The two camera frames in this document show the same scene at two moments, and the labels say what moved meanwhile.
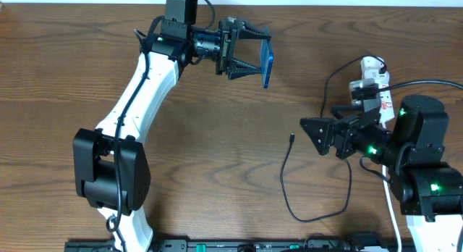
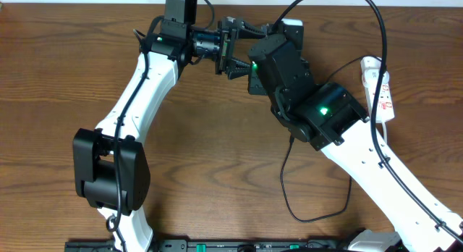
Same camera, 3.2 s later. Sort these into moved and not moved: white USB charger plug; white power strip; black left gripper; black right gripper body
Moved: black right gripper body
Not moved: white power strip; black left gripper; white USB charger plug
